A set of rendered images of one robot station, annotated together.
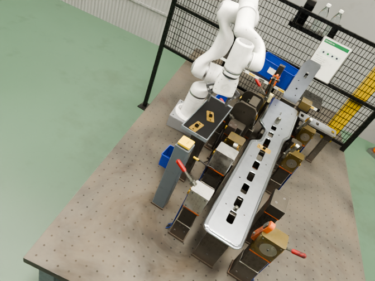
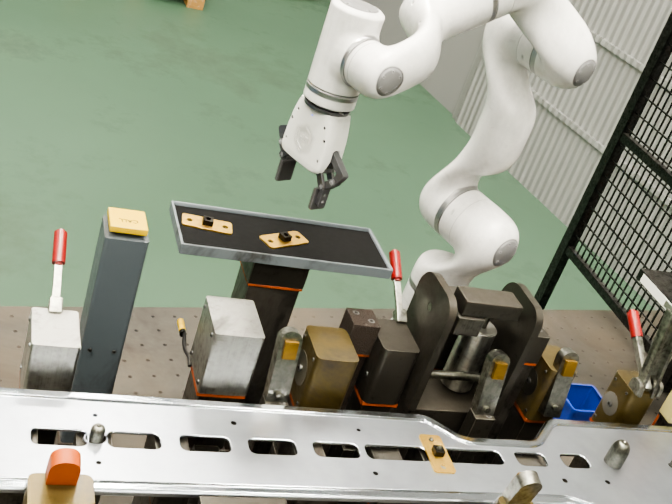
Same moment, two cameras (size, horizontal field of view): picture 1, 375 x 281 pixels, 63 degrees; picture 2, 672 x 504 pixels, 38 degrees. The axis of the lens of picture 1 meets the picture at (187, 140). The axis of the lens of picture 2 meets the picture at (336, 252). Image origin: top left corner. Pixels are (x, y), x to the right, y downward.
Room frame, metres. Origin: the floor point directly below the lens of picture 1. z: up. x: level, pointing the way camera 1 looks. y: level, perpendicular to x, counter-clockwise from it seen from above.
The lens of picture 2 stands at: (0.52, -1.27, 1.93)
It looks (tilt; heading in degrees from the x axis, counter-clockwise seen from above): 28 degrees down; 54
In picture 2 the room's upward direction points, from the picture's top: 20 degrees clockwise
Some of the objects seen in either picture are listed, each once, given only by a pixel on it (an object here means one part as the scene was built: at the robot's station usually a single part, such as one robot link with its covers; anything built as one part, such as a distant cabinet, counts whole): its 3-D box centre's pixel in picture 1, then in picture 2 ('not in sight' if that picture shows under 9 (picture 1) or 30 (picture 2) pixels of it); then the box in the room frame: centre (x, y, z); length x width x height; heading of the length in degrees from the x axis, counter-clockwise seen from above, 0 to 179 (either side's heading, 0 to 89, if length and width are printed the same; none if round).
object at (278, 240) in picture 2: (210, 115); (285, 237); (1.30, -0.06, 1.17); 0.08 x 0.04 x 0.01; 14
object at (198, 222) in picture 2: (196, 125); (207, 221); (1.17, -0.01, 1.17); 0.08 x 0.04 x 0.01; 160
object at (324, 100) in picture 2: (231, 71); (329, 94); (1.29, -0.05, 1.43); 0.09 x 0.08 x 0.03; 103
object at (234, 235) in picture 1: (263, 151); (426, 459); (1.43, -0.43, 1.00); 1.38 x 0.22 x 0.02; 169
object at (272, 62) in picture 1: (276, 70); not in sight; (2.37, -0.42, 1.09); 0.30 x 0.17 x 0.13; 69
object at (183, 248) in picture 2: (208, 116); (281, 240); (1.29, -0.05, 1.16); 0.37 x 0.14 x 0.02; 169
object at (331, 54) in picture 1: (326, 60); not in sight; (2.43, -0.72, 1.30); 0.23 x 0.02 x 0.31; 79
